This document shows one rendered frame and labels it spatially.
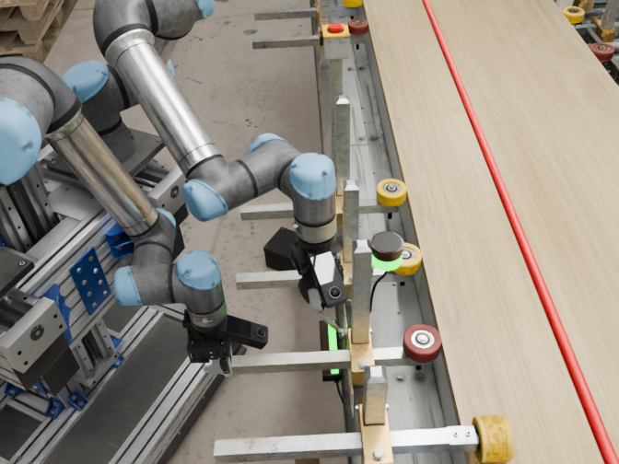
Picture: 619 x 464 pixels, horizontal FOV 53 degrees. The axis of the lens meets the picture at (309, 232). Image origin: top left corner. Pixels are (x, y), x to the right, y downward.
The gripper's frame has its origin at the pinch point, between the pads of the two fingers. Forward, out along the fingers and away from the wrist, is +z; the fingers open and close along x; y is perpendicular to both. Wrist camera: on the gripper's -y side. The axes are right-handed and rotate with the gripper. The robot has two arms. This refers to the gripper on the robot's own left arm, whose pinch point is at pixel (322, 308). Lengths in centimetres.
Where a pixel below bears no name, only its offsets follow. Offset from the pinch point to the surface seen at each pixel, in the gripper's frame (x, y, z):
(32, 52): 63, 342, 91
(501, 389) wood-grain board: -27.4, -25.1, 10.6
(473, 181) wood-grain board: -58, 32, 11
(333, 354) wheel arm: -1.6, -1.6, 14.7
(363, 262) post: -8.0, -1.8, -11.9
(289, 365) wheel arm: 8.1, 0.1, 15.0
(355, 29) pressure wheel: -68, 130, 11
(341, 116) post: -25, 45, -12
